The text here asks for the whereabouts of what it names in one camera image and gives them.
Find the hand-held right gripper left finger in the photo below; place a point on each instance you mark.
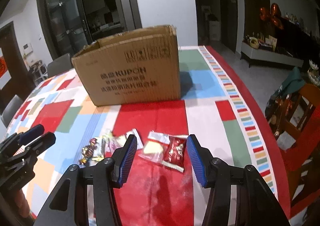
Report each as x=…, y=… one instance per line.
x=125, y=163

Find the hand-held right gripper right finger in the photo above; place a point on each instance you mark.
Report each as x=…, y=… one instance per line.
x=196, y=161

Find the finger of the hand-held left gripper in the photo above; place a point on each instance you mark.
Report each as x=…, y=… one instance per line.
x=31, y=132
x=42, y=141

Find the dark red snack packet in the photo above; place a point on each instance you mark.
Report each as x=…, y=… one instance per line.
x=175, y=153

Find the clear packet with pale snack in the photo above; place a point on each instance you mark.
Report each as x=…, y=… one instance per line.
x=152, y=148

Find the foil-wrapped candy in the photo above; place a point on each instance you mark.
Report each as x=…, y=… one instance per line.
x=87, y=151

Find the brown cardboard box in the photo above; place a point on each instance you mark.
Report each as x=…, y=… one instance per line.
x=130, y=71

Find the person's left hand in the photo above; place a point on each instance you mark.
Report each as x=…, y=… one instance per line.
x=22, y=203

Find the grey dining chair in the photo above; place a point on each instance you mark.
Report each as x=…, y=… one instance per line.
x=11, y=108
x=60, y=65

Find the white storage rack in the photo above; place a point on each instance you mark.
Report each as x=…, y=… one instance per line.
x=38, y=70

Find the red and white door poster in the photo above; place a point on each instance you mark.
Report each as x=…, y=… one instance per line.
x=4, y=68

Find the wooden chair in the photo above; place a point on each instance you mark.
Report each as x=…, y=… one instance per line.
x=300, y=106

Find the green cloth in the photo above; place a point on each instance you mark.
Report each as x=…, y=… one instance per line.
x=291, y=83

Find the sliding glass door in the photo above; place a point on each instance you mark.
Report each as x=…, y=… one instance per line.
x=70, y=11

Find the white low sideboard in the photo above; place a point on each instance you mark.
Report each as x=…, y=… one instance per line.
x=270, y=55

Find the yellow basket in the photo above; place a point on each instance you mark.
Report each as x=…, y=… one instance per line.
x=253, y=42

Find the white lotus ornaments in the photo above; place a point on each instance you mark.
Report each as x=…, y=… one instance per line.
x=313, y=71

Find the dark hallway door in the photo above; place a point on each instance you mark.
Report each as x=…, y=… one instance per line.
x=227, y=8

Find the red foil balloons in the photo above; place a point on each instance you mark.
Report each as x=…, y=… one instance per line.
x=272, y=16

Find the white wall intercom panel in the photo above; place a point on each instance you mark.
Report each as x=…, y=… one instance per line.
x=27, y=48

